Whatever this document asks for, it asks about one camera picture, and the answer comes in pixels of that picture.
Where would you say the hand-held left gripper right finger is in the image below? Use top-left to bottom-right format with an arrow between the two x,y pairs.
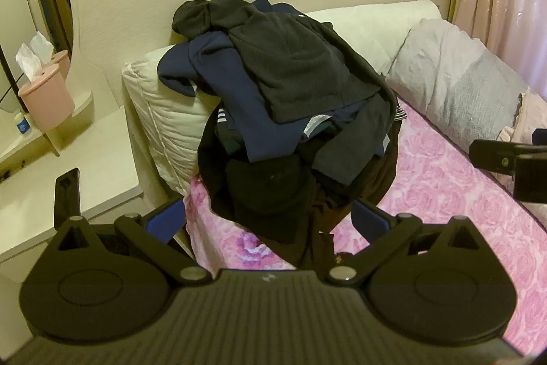
327,198 -> 489,285

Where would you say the white tissue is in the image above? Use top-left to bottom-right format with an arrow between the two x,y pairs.
15,31 -> 55,82

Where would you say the white quilted pillow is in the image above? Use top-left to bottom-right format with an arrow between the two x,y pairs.
122,44 -> 219,197

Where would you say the white vanity dresser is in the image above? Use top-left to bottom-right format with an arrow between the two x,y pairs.
0,91 -> 149,264

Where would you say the pink round tissue box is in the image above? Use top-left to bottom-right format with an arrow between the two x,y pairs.
18,63 -> 76,131

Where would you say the grey textured pillow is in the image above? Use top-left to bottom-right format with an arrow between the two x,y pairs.
385,18 -> 531,155

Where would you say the pile of dark clothes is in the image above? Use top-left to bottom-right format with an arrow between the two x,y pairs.
157,0 -> 404,269

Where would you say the white headboard cushion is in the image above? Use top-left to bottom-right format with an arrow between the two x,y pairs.
305,0 -> 443,71

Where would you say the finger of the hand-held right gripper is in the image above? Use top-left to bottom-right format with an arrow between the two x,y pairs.
469,139 -> 520,178

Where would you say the pink rose blanket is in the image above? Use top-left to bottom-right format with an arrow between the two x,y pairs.
184,97 -> 547,354

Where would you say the dark grey fleece garment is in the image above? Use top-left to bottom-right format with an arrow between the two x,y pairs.
228,12 -> 382,125

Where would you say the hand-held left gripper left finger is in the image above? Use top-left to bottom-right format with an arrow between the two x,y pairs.
55,167 -> 210,285

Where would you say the small blue-label bottle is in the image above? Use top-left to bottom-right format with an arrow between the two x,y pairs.
13,111 -> 31,138

